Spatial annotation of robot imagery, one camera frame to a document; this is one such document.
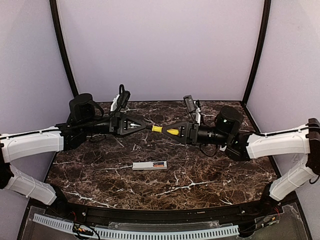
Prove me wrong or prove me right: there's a yellow handled screwdriver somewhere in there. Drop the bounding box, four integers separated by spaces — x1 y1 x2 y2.
146 125 180 136

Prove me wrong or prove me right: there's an orange battery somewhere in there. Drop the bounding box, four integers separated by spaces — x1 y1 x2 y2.
153 164 165 168

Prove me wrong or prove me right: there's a white remote control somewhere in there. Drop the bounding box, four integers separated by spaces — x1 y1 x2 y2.
132 161 168 171

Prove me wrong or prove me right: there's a white battery cover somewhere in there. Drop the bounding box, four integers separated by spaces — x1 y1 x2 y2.
219 146 226 152

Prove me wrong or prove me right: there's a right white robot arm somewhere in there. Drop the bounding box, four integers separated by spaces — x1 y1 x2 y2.
160 106 320 203

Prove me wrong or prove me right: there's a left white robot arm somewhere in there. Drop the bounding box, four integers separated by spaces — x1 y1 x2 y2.
0 91 147 206

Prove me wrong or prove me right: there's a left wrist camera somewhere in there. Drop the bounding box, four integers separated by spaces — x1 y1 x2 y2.
110 84 131 113

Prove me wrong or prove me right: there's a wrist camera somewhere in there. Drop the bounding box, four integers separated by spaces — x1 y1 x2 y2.
183 95 202 125
110 84 131 113

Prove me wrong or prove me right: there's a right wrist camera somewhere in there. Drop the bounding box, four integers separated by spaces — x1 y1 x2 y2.
183 95 202 125

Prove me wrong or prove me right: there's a white slotted cable duct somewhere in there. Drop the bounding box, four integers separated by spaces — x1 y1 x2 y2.
32 213 239 240

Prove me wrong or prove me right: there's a black front table rail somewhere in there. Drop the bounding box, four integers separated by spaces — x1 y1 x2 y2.
42 199 283 226

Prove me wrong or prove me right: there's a left black frame post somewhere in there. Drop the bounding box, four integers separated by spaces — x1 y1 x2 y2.
49 0 79 97

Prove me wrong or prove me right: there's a black frame post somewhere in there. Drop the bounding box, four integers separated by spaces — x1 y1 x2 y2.
242 0 272 106
49 0 79 97

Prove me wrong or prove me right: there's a right black frame post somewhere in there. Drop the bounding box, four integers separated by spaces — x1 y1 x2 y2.
242 0 272 106

